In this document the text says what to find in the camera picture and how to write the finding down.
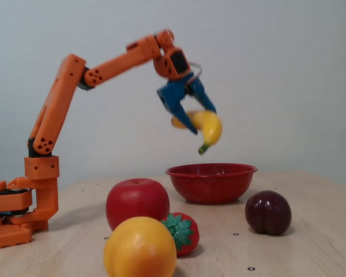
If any orange gripper black motor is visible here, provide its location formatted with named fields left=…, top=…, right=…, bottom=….
left=153, top=47, right=217, bottom=136

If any yellow plastic banana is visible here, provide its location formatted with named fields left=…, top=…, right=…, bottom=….
left=171, top=110, right=223, bottom=155

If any orange robot base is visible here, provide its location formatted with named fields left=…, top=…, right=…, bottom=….
left=0, top=155, right=60, bottom=250

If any red speckled enamel bowl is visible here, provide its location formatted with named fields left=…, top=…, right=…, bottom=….
left=165, top=163, right=258, bottom=205

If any red plastic apple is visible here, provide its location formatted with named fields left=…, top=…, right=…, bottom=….
left=106, top=178, right=171, bottom=232

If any red plastic strawberry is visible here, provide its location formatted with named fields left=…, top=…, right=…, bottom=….
left=160, top=212, right=200, bottom=257

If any dark purple plastic plum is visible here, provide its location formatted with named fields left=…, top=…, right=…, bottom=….
left=245, top=190, right=292, bottom=235

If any orange plastic citrus fruit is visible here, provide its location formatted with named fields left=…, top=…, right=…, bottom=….
left=103, top=216, right=178, bottom=277

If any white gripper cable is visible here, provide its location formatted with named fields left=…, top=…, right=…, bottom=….
left=188, top=61, right=204, bottom=85

